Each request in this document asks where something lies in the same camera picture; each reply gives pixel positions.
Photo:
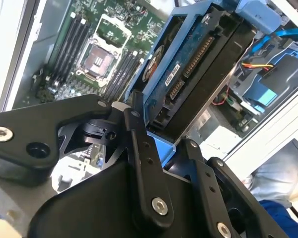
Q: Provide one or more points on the hard disk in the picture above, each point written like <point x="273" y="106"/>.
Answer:
<point x="208" y="86"/>

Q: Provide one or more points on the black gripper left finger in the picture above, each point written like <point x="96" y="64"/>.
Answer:
<point x="27" y="124"/>

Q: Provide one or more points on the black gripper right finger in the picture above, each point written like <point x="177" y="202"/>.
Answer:
<point x="206" y="188"/>

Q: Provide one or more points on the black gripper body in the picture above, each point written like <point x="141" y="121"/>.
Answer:
<point x="94" y="210"/>

